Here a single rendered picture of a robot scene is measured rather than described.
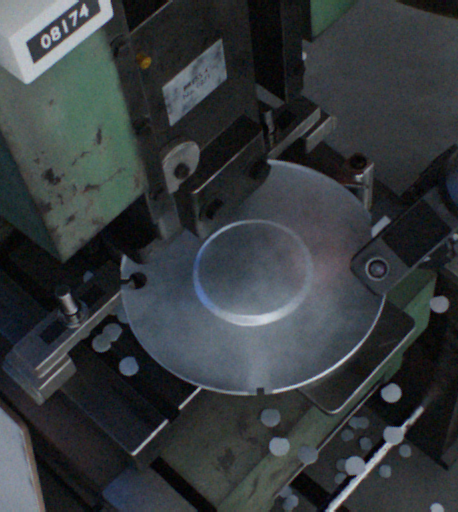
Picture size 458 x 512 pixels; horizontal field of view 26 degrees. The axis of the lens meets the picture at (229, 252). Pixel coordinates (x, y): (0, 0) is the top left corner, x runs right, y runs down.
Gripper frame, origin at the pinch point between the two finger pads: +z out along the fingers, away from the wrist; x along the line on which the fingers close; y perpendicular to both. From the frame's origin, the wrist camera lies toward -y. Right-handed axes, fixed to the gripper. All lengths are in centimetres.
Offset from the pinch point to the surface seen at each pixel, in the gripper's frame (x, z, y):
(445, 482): -44, 67, 9
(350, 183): 7.2, 4.2, 5.4
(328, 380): -4.7, -0.5, -14.7
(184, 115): 22.9, -16.0, -11.5
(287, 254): 6.9, 4.0, -6.2
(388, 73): 13, 94, 77
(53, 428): 11.7, 24.8, -34.7
